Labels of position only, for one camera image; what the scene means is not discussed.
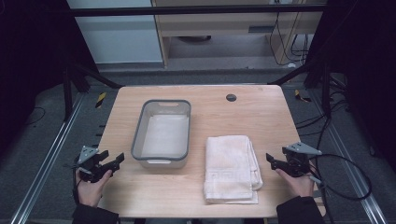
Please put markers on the white basin with grey rim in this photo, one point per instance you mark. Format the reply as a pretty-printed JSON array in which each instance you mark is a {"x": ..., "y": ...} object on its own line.
[{"x": 138, "y": 137}]

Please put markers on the dark curtain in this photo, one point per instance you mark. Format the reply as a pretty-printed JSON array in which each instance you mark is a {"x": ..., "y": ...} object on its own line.
[
  {"x": 367, "y": 62},
  {"x": 28, "y": 56}
]

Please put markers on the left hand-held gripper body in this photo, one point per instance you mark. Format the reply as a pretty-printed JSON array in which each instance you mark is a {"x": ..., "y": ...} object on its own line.
[{"x": 88, "y": 161}]

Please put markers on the black metal stand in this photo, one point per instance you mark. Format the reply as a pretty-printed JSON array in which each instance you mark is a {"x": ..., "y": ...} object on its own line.
[
  {"x": 67, "y": 93},
  {"x": 326, "y": 90}
]

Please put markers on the light wooden desk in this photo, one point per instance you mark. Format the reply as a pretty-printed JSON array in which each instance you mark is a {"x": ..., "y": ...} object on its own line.
[{"x": 218, "y": 26}]

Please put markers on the metal floor rail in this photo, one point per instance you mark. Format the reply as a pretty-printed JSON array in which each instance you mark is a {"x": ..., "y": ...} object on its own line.
[
  {"x": 46, "y": 161},
  {"x": 348, "y": 161}
]

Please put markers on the person's left hand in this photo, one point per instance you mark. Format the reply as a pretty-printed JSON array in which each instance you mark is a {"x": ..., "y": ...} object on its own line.
[{"x": 90, "y": 191}]

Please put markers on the person's right hand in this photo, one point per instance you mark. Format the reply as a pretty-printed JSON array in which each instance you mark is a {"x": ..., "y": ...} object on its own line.
[{"x": 300, "y": 185}]

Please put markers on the yellow black tape marker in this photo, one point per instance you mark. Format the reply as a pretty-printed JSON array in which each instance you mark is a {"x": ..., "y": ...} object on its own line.
[
  {"x": 301, "y": 96},
  {"x": 100, "y": 100}
]

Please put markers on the folded white towel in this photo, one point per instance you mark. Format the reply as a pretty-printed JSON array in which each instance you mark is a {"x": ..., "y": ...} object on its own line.
[{"x": 229, "y": 168}]

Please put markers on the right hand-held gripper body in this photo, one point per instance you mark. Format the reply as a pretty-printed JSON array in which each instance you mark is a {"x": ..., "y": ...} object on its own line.
[{"x": 297, "y": 163}]

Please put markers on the white cabinet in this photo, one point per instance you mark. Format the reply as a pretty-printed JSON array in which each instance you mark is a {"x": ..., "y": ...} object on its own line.
[{"x": 121, "y": 40}]

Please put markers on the black horizontal frame bar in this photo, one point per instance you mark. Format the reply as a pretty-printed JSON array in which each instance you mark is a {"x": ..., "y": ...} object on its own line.
[{"x": 186, "y": 10}]

